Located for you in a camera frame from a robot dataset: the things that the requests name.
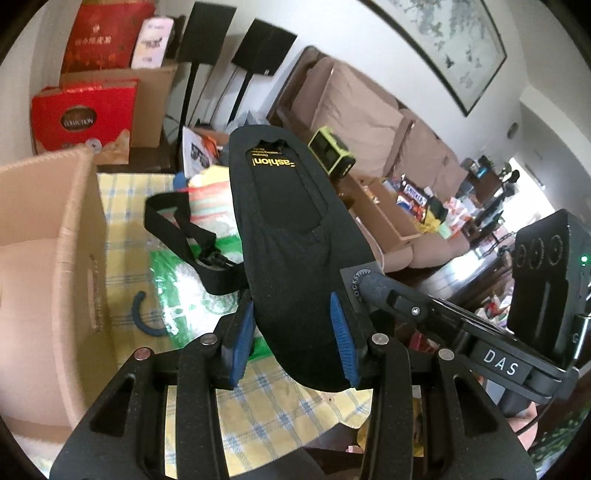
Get black speaker on stand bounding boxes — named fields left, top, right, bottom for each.
left=228, top=18, right=297, bottom=125
left=178, top=1, right=237, bottom=132

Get yellow checked cloth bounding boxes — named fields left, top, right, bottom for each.
left=95, top=172, right=375, bottom=480

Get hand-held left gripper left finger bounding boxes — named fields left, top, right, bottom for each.
left=50, top=300, right=257, bottom=480

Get green clear plastic bag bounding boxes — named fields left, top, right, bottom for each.
left=150, top=217, right=259, bottom=361

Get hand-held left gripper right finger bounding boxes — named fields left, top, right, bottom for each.
left=329, top=292, right=539, bottom=480

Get beige sofa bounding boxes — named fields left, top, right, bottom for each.
left=268, top=46, right=472, bottom=271

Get glossy magazine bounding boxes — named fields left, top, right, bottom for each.
left=180, top=127, right=222, bottom=178

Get pile of snack packets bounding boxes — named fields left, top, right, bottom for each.
left=394, top=174, right=446, bottom=232

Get yellow-green portable device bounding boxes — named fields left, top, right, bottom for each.
left=308, top=124, right=356, bottom=176

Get framed ink painting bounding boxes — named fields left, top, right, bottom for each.
left=360, top=0, right=509, bottom=116

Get brown cardboard storage box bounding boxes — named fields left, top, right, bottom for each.
left=60, top=62, right=178, bottom=148

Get beige sofa cushion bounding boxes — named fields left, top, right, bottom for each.
left=314, top=58, right=411, bottom=162

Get shallow cardboard tray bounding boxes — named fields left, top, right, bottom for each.
left=351, top=175, right=423, bottom=252

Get flat red gift box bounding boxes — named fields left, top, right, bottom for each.
left=31, top=78, right=139, bottom=164

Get blue plastic hanger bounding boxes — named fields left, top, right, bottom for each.
left=130, top=290, right=169, bottom=337

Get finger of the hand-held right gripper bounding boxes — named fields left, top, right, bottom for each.
left=359, top=271, right=481, bottom=344

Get black strap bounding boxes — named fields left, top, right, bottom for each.
left=144, top=191, right=245, bottom=296

